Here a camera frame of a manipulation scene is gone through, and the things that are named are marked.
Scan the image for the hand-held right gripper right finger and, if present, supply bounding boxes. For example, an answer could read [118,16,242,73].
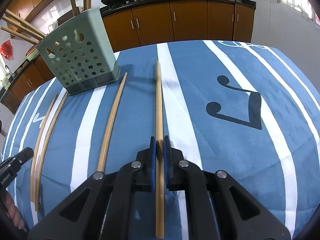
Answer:
[164,135,292,240]

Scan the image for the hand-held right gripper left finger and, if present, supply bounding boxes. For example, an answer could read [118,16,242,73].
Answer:
[27,136,156,240]

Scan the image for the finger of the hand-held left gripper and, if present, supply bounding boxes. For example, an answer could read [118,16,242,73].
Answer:
[10,147,34,166]

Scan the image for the green perforated chopstick holder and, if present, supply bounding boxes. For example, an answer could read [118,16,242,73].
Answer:
[36,7,121,97]

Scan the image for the green bowl with red lid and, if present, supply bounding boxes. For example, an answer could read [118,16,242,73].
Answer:
[25,45,39,60]

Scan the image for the hanging red plastic bag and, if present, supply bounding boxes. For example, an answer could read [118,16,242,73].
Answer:
[0,40,13,60]

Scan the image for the wooden base cabinets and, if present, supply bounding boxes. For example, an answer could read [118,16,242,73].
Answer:
[0,0,255,113]

